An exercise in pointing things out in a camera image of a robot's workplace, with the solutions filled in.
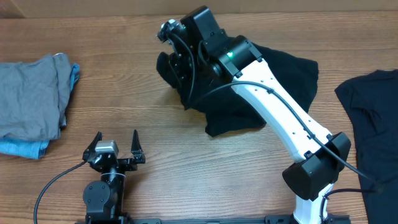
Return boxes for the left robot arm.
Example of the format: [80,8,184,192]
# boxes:
[83,131,146,223]

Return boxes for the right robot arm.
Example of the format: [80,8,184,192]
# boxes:
[157,6,351,223]

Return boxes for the black shirt pile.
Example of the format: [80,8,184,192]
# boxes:
[335,70,397,224]

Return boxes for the grey folded shirt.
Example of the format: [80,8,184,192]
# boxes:
[1,53,72,141]

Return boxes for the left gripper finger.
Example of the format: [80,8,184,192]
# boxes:
[131,129,142,153]
[84,131,102,153]

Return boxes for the black shorts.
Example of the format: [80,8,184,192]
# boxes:
[157,45,318,137]

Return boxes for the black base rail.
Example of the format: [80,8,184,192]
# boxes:
[74,214,352,224]

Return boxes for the blue folded shirt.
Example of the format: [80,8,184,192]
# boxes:
[1,63,81,159]

